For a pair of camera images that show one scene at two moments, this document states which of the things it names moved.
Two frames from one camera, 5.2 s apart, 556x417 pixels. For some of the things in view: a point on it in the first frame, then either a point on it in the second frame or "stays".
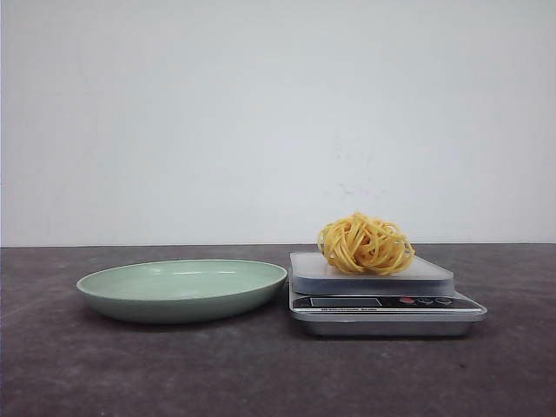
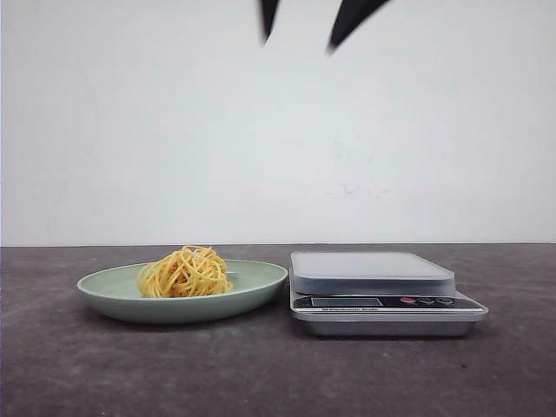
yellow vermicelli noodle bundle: (360, 243) to (194, 270)
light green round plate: (182, 291) stays
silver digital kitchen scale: (415, 301) stays
